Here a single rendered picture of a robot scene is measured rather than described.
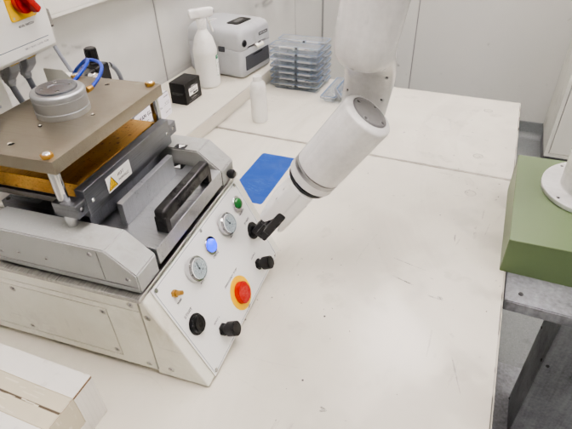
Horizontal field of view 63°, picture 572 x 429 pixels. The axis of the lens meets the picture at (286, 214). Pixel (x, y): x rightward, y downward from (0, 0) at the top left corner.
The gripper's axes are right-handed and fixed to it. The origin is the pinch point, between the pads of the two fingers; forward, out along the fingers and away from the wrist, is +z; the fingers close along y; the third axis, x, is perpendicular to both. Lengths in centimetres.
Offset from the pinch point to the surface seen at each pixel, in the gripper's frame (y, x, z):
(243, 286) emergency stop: 11.5, 2.5, 3.6
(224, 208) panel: 3.6, -8.4, -1.5
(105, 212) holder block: 18.7, -22.8, -0.4
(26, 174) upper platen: 21.9, -34.1, -1.2
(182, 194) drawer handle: 14.0, -14.9, -8.7
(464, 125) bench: -75, 35, -13
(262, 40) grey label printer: -96, -32, 17
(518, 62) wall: -231, 79, -7
